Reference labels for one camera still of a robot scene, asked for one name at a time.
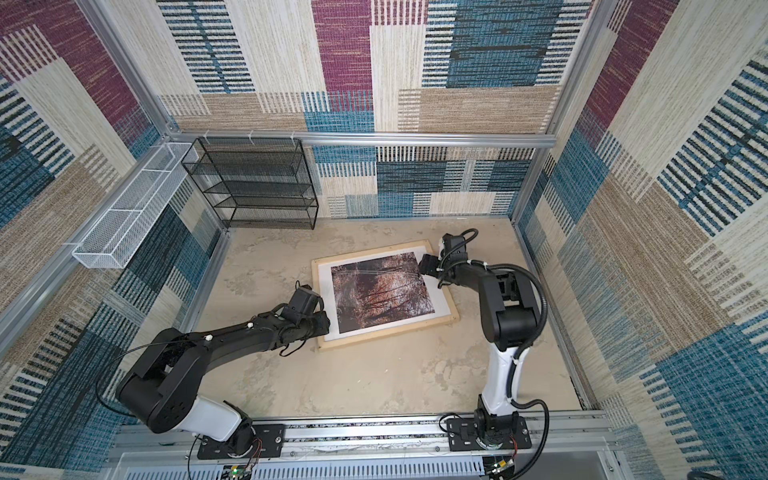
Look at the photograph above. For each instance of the black wire mesh shelf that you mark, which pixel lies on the black wire mesh shelf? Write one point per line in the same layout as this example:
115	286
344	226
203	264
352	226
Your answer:
254	183

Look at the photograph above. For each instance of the light wooden picture frame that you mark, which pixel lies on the light wooden picture frame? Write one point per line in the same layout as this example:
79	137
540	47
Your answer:
384	336

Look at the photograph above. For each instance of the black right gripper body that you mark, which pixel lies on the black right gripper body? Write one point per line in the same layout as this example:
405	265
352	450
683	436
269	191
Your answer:
431	264

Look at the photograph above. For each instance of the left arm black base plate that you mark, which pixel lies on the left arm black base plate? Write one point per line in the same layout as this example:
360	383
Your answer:
270	439

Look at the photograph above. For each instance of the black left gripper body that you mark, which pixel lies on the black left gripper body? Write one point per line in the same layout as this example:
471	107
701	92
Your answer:
317	327

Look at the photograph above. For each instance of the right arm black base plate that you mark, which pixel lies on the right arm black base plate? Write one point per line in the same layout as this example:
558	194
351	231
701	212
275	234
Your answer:
462	436

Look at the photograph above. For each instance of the autumn forest photo print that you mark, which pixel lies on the autumn forest photo print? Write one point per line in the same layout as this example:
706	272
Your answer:
379	291

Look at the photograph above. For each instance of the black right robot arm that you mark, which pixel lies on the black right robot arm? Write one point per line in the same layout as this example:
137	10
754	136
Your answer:
513	314

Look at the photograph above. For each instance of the white wire mesh basket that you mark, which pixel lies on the white wire mesh basket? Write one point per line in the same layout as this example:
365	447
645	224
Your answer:
115	238

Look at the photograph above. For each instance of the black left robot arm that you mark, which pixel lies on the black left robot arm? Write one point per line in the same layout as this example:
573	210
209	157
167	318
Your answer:
161	389

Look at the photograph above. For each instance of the white photo mat board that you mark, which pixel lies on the white photo mat board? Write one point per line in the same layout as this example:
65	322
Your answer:
327	300

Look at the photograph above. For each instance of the aluminium mounting rail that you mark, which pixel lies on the aluminium mounting rail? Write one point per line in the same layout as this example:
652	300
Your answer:
580	445

